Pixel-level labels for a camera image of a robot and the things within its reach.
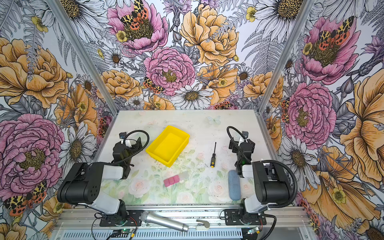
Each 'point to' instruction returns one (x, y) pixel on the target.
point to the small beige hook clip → (204, 225)
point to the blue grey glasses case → (234, 184)
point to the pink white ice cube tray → (180, 177)
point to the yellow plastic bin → (168, 146)
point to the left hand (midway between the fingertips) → (133, 142)
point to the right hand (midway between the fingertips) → (239, 141)
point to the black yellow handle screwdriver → (213, 157)
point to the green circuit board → (125, 230)
